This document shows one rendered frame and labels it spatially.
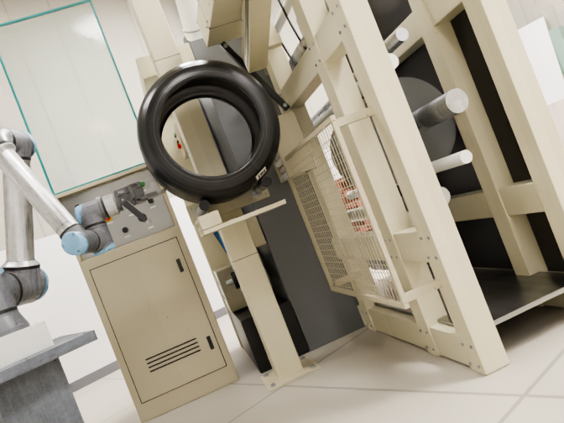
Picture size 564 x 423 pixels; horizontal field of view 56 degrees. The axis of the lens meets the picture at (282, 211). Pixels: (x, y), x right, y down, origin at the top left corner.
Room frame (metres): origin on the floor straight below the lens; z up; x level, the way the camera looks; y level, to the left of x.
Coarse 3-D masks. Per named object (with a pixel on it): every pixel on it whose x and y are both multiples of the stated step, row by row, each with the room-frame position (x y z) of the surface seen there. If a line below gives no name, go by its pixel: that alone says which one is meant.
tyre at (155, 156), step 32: (192, 64) 2.20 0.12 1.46; (224, 64) 2.24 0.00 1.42; (160, 96) 2.15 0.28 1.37; (192, 96) 2.46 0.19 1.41; (224, 96) 2.49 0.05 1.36; (256, 96) 2.22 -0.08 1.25; (160, 128) 2.42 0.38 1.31; (256, 128) 2.50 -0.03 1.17; (160, 160) 2.13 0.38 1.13; (256, 160) 2.20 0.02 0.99; (192, 192) 2.17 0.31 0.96; (224, 192) 2.19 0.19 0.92
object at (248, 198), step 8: (248, 192) 2.58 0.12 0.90; (264, 192) 2.59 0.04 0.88; (232, 200) 2.56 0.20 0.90; (240, 200) 2.57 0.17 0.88; (248, 200) 2.58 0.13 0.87; (256, 200) 2.58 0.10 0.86; (192, 208) 2.52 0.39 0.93; (216, 208) 2.54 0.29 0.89; (224, 208) 2.55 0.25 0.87; (232, 208) 2.56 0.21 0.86; (192, 216) 2.52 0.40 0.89; (192, 224) 2.52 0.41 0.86
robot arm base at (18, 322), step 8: (0, 312) 2.05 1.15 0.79; (8, 312) 2.07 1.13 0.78; (16, 312) 2.10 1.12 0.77; (0, 320) 2.04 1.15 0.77; (8, 320) 2.05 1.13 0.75; (16, 320) 2.08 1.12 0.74; (24, 320) 2.11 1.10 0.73; (0, 328) 2.02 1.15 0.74; (8, 328) 2.03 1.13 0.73; (16, 328) 2.05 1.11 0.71; (0, 336) 2.01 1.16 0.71
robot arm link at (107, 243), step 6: (96, 222) 2.14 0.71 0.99; (102, 222) 2.16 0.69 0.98; (84, 228) 2.16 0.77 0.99; (90, 228) 2.14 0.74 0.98; (96, 228) 2.14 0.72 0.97; (102, 228) 2.15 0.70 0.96; (102, 234) 2.13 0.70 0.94; (108, 234) 2.17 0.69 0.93; (102, 240) 2.12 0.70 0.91; (108, 240) 2.15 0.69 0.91; (102, 246) 2.12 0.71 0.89; (108, 246) 2.14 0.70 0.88; (114, 246) 2.18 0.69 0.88; (96, 252) 2.13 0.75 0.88; (102, 252) 2.13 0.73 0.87
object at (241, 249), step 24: (144, 0) 2.58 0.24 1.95; (144, 24) 2.57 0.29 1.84; (168, 24) 2.59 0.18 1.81; (168, 48) 2.58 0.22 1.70; (192, 120) 2.58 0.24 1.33; (192, 144) 2.57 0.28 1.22; (216, 168) 2.58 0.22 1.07; (240, 216) 2.59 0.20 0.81; (240, 240) 2.58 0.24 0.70; (240, 264) 2.57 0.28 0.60; (264, 288) 2.58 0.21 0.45; (264, 312) 2.57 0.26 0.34; (264, 336) 2.57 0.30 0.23; (288, 336) 2.59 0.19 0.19; (288, 360) 2.58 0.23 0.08
